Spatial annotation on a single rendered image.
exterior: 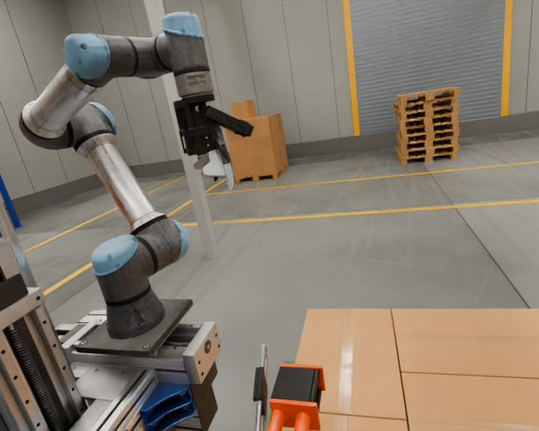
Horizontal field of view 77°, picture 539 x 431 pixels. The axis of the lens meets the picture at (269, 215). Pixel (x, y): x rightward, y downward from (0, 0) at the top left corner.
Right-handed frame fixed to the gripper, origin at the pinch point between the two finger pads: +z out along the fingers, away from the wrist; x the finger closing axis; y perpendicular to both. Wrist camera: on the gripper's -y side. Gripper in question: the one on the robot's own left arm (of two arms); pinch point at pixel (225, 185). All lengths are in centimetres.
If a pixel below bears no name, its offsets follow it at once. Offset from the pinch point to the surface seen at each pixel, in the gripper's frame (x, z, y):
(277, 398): 35.4, 27.3, 6.3
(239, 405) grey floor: -77, 138, 2
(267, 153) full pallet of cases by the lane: -626, 79, -237
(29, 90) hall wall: -1047, -160, 243
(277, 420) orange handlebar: 37.7, 28.8, 7.6
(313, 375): 34.3, 27.3, -0.6
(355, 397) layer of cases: -5, 83, -30
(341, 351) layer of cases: -27, 83, -39
